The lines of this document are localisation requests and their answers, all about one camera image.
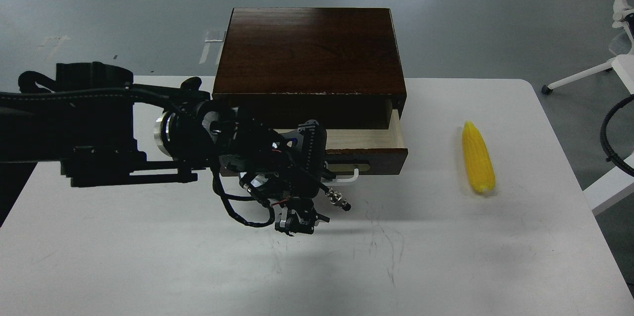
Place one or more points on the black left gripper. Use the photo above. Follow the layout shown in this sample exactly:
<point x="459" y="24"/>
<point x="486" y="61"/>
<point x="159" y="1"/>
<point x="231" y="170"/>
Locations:
<point x="286" y="168"/>

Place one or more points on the wooden drawer with white handle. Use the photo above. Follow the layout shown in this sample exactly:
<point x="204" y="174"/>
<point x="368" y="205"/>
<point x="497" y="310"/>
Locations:
<point x="362" y="130"/>

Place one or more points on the yellow corn cob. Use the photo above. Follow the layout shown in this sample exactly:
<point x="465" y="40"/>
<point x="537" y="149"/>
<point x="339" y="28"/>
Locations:
<point x="477" y="160"/>

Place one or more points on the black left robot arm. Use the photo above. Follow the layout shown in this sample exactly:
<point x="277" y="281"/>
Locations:
<point x="106" y="130"/>

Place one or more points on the dark wooden drawer cabinet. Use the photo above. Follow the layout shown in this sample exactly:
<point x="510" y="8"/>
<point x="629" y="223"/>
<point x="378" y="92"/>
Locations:
<point x="337" y="65"/>

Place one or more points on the white table frame right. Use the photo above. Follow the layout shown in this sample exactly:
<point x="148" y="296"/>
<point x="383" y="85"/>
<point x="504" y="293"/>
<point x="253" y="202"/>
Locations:
<point x="608" y="190"/>

